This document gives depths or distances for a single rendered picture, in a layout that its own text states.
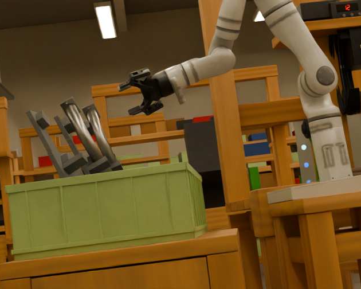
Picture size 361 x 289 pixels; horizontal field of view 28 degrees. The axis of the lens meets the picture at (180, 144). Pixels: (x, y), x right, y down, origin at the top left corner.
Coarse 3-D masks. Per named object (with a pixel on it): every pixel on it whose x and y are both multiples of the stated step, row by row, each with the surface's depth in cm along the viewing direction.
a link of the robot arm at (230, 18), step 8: (224, 0) 207; (232, 0) 206; (240, 0) 206; (224, 8) 206; (232, 8) 205; (240, 8) 206; (224, 16) 206; (232, 16) 206; (240, 16) 207; (224, 24) 207; (232, 24) 206; (240, 24) 208
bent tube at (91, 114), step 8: (88, 104) 211; (88, 112) 211; (96, 112) 212; (88, 120) 214; (96, 120) 207; (96, 128) 205; (96, 136) 204; (104, 136) 204; (104, 144) 204; (104, 152) 204; (112, 152) 205; (112, 160) 206
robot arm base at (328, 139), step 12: (324, 120) 198; (336, 120) 198; (312, 132) 201; (324, 132) 198; (336, 132) 198; (324, 144) 198; (336, 144) 197; (324, 156) 197; (336, 156) 197; (348, 156) 199; (324, 168) 198; (336, 168) 196; (348, 168) 197; (324, 180) 198
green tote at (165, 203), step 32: (32, 192) 161; (64, 192) 161; (96, 192) 160; (128, 192) 160; (160, 192) 159; (192, 192) 163; (32, 224) 161; (64, 224) 160; (96, 224) 160; (128, 224) 159; (160, 224) 158; (192, 224) 158; (32, 256) 160
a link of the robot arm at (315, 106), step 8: (304, 72) 202; (304, 80) 201; (304, 88) 202; (304, 96) 204; (312, 96) 204; (320, 96) 204; (328, 96) 206; (304, 104) 204; (312, 104) 203; (320, 104) 203; (328, 104) 203; (304, 112) 204; (312, 112) 200; (320, 112) 198; (328, 112) 198; (336, 112) 199; (312, 120) 200
